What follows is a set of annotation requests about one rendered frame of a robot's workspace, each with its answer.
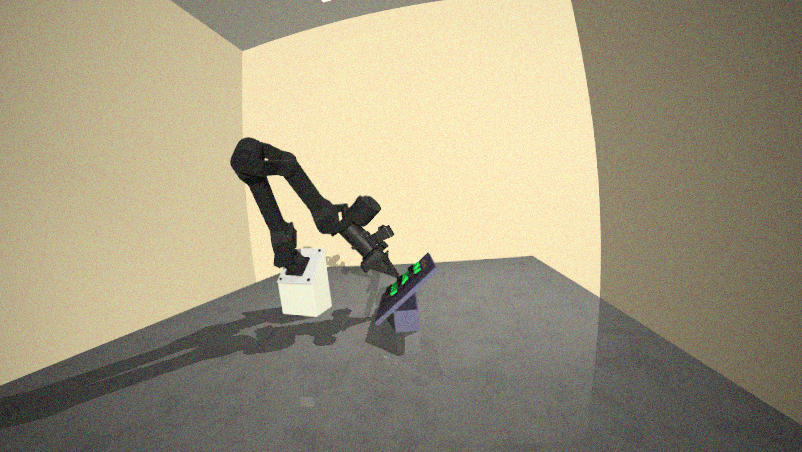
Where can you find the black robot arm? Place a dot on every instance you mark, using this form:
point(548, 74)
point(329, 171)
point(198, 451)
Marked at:
point(248, 163)

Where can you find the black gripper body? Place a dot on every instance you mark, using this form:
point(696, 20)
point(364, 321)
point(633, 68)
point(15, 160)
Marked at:
point(370, 255)

